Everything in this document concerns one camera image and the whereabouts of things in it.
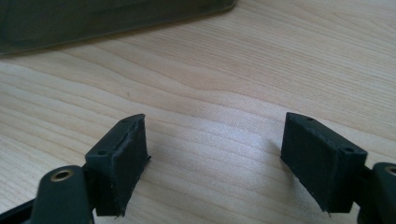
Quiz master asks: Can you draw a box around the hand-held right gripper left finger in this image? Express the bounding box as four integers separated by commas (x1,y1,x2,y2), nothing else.
84,113,152,217

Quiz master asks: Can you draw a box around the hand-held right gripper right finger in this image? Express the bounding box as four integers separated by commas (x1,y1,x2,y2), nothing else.
279,111,369,216

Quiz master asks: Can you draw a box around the clear grey plastic storage box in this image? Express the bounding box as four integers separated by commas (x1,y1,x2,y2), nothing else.
0,0,239,57

